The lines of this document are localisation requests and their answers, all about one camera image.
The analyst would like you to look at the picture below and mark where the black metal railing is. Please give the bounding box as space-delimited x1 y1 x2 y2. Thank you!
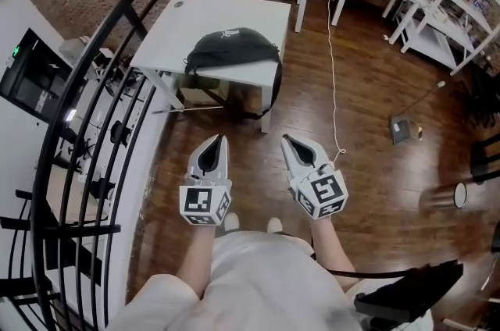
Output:
0 0 218 331

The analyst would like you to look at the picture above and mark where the white shelving rack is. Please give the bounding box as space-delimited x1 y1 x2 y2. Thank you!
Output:
388 0 500 77

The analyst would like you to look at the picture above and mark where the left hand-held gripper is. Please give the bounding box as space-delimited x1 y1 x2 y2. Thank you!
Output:
179 133 233 228

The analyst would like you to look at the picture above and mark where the black Puma bag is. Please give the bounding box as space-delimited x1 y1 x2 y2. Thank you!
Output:
182 27 284 121

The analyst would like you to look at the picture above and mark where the person's white left shoe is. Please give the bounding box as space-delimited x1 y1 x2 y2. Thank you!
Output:
223 212 241 233

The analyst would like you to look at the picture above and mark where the person's right forearm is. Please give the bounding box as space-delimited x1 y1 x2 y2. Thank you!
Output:
309 218 359 296

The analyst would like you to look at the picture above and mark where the copper cylinder bin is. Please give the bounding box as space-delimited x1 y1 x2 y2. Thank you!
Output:
420 180 470 211

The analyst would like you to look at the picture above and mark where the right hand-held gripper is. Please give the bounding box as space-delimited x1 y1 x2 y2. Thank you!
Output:
280 133 350 222

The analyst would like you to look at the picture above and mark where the black chest-mounted device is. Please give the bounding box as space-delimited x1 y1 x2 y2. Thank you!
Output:
353 258 465 327

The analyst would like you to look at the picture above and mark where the grey dustpan with handle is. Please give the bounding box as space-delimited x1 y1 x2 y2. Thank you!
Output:
390 80 447 146

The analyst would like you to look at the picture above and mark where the white floor cord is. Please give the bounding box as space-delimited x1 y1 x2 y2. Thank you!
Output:
325 0 348 167

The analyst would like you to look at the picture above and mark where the white square table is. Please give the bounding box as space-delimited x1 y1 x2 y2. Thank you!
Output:
130 0 292 134

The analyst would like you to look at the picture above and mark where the thin metal rod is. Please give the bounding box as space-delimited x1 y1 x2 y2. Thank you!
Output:
151 105 226 116

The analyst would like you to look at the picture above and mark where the black cable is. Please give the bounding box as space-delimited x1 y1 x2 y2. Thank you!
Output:
311 243 412 280

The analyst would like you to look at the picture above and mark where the person's left forearm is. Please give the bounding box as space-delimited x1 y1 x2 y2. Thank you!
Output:
175 223 216 300

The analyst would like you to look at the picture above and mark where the person's light shirt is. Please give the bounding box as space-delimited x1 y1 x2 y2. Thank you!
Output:
105 230 434 331

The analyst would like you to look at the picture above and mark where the black door with green sign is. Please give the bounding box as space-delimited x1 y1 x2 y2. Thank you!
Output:
0 27 74 124

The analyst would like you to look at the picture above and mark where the cardboard box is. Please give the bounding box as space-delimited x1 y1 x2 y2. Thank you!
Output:
178 74 232 107

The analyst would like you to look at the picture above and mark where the black chair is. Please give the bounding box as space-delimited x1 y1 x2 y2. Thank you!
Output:
470 131 500 187

